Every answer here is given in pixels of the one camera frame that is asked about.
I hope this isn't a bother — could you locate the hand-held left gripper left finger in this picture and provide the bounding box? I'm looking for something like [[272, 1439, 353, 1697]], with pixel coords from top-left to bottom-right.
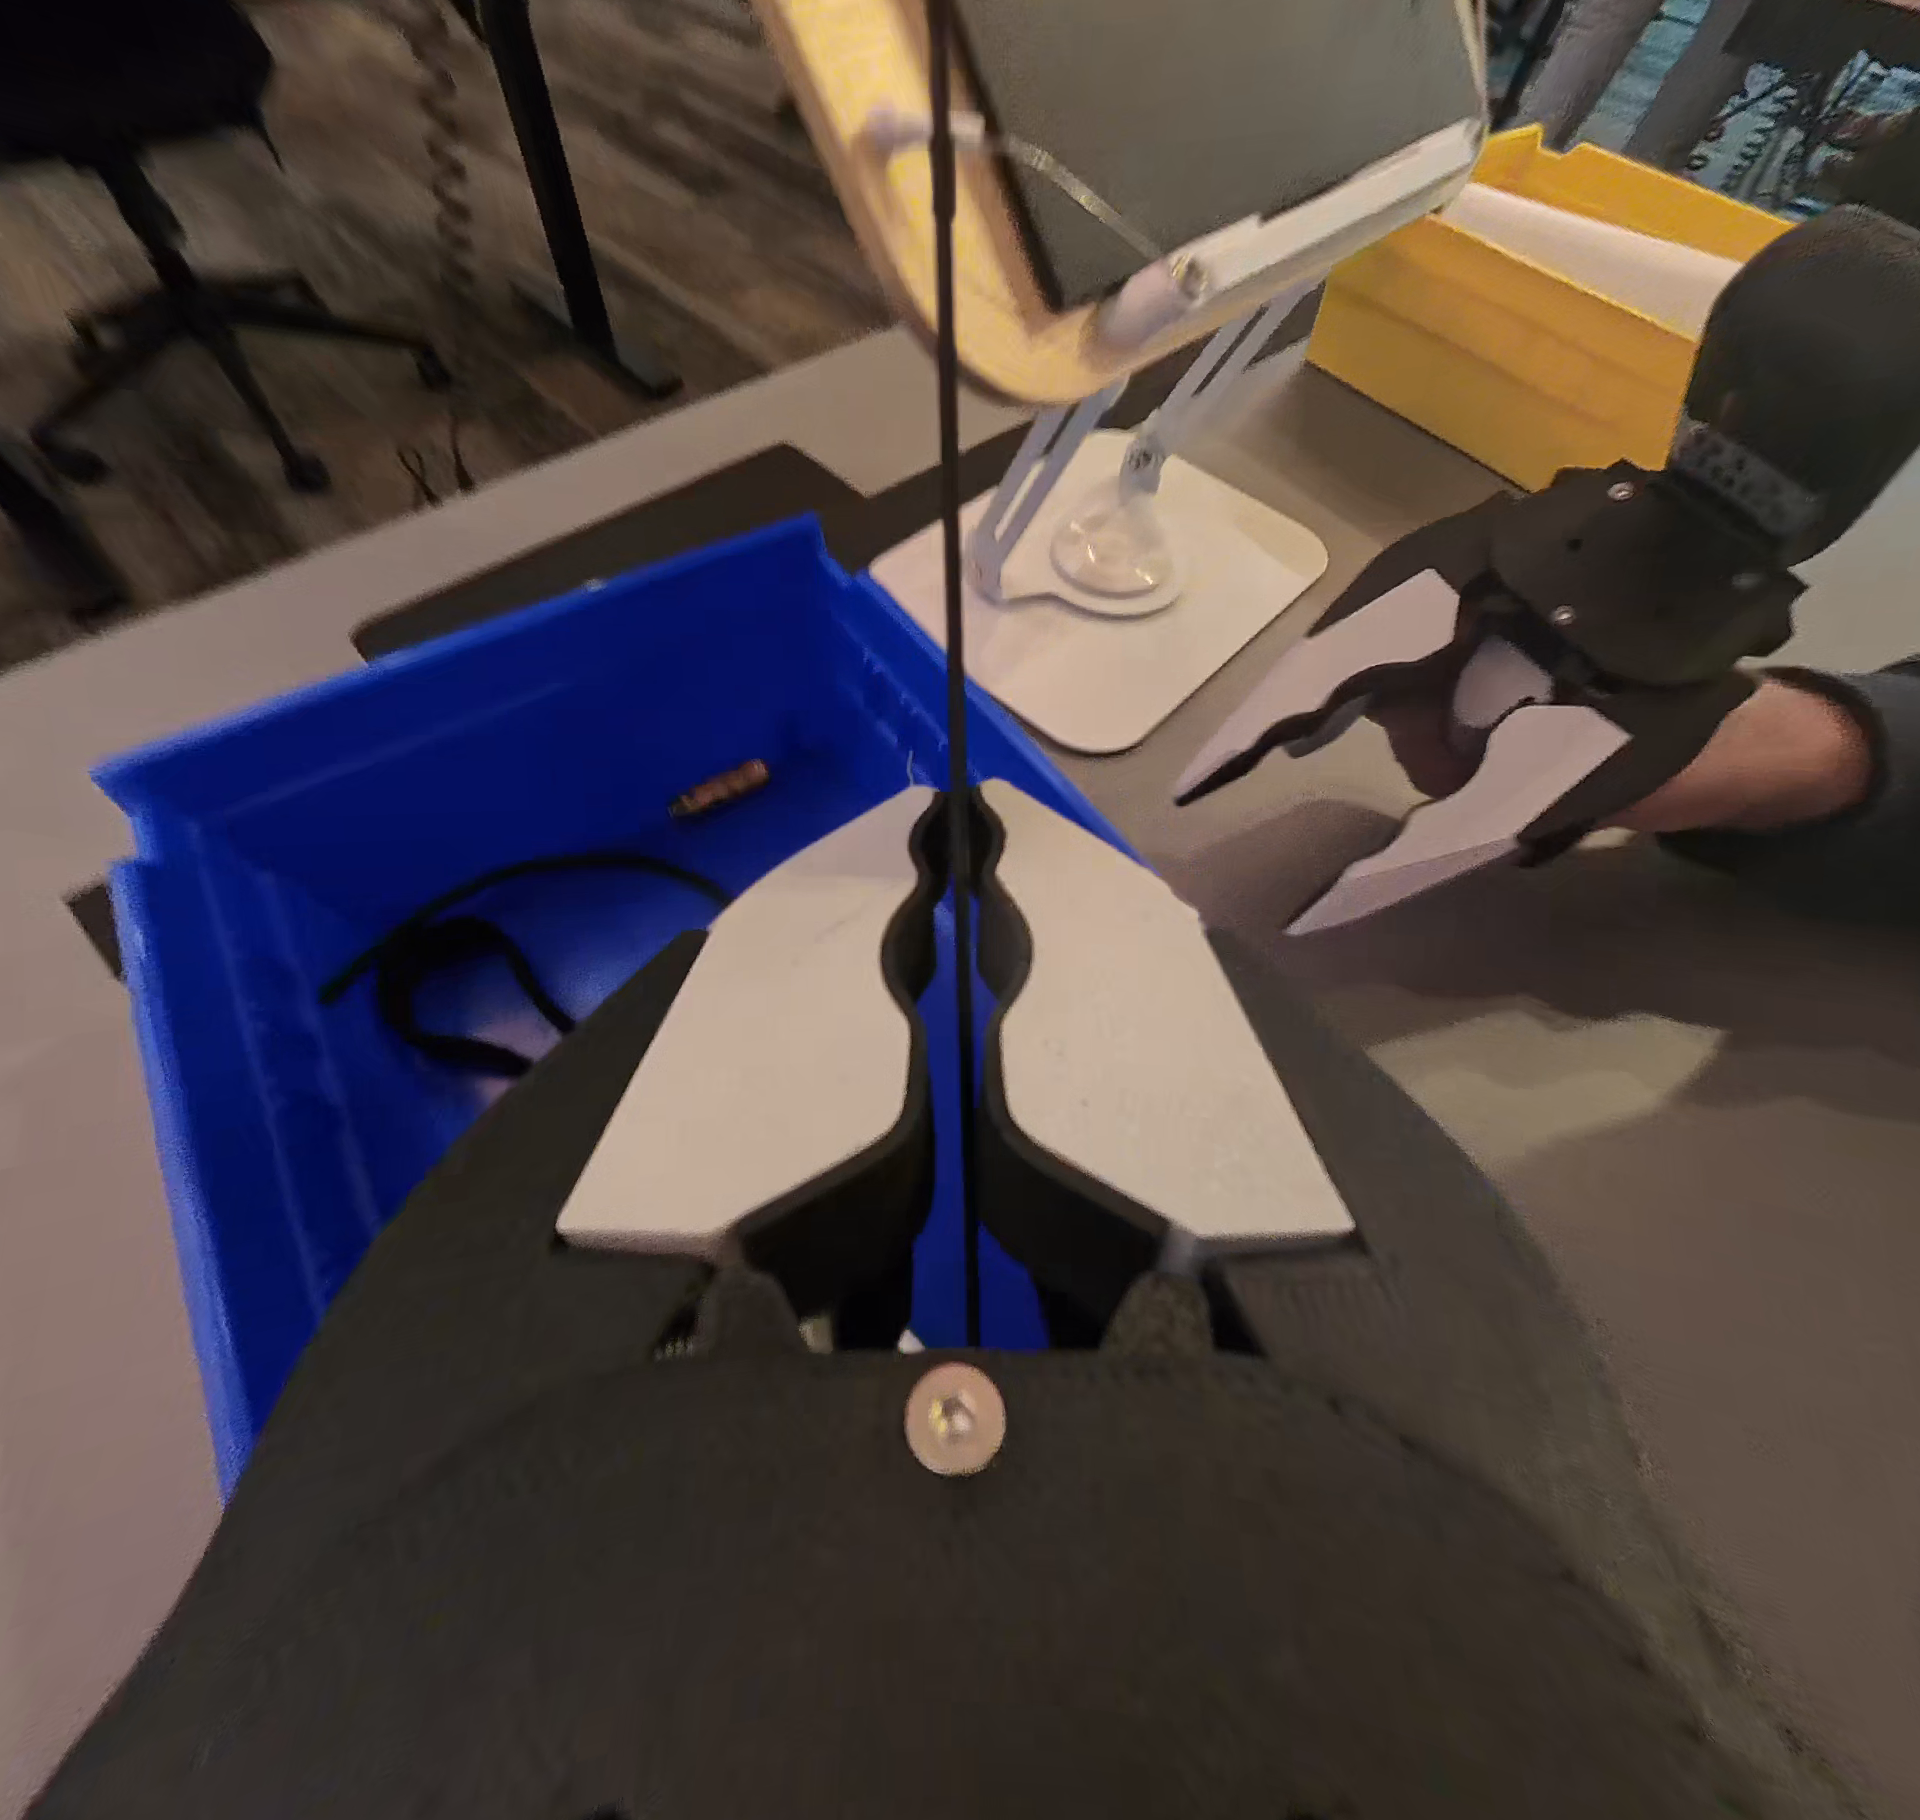
[[559, 789, 939, 1257]]

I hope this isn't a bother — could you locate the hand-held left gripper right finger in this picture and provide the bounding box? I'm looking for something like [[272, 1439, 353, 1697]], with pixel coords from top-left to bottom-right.
[[976, 789, 1359, 1266]]

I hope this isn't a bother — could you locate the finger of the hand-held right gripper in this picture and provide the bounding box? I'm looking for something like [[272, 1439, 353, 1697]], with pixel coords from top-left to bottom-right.
[[1291, 696, 1640, 936], [1172, 566, 1475, 806]]

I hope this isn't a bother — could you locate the yellow plastic bin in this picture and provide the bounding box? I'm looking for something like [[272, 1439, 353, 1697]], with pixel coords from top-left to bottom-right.
[[1311, 125, 1802, 492]]

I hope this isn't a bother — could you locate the white bottle with black cap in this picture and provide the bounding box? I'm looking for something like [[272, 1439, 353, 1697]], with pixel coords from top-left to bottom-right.
[[1436, 181, 1749, 345]]

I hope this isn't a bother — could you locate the blue plastic bin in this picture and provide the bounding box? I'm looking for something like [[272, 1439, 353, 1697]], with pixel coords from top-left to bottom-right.
[[90, 516, 1128, 1493]]

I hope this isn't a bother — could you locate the person's right forearm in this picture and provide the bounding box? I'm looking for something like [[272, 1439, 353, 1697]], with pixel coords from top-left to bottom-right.
[[1832, 666, 1920, 907]]

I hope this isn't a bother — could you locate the person's right hand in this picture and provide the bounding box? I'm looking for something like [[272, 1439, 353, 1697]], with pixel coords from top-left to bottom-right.
[[1652, 671, 1880, 832]]

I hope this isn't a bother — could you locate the black table leg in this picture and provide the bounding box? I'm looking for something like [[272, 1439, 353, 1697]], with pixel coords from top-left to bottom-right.
[[391, 0, 678, 397]]

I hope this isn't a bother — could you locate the black office chair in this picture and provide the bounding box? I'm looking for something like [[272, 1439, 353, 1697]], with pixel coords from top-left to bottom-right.
[[0, 0, 453, 500]]

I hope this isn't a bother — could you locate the black cable coil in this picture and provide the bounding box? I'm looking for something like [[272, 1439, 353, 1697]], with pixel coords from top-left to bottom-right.
[[316, 855, 738, 1077]]

